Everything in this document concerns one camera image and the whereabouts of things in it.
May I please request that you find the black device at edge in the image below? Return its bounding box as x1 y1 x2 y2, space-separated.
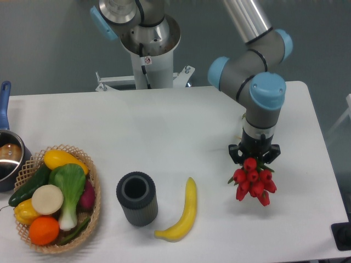
331 222 350 251

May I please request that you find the red tulip bouquet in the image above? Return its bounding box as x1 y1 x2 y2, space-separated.
227 113 278 207

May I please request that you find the dark grey ribbed vase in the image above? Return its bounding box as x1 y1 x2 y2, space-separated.
116 171 158 227

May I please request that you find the yellow plastic banana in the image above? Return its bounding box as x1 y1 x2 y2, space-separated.
154 177 198 242

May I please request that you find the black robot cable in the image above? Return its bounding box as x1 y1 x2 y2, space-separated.
139 43 152 89

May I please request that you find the green bok choy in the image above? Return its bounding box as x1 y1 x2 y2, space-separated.
49 163 86 231

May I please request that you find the dark green cucumber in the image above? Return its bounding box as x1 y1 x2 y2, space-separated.
8 163 51 207

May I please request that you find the blue handled saucepan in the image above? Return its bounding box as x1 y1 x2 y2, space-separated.
1 81 31 192

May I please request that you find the woven wicker basket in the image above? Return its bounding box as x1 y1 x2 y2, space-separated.
9 145 100 254

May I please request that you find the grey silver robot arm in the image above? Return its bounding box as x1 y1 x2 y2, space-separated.
90 1 293 164

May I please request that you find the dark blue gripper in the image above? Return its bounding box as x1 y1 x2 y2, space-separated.
228 130 281 165

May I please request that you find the yellow squash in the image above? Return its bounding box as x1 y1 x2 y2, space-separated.
43 150 89 175

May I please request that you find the green bean pod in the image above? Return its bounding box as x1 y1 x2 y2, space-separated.
57 217 91 246

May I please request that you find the purple sweet potato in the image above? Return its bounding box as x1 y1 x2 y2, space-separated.
79 180 95 210

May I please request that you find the yellow bell pepper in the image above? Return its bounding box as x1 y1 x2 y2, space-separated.
14 198 41 225

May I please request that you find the cream round slice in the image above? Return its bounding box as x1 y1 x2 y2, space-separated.
31 184 64 215

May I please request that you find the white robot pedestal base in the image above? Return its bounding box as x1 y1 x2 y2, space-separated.
95 51 195 92

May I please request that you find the orange fruit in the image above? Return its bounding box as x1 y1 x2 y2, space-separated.
29 216 60 245

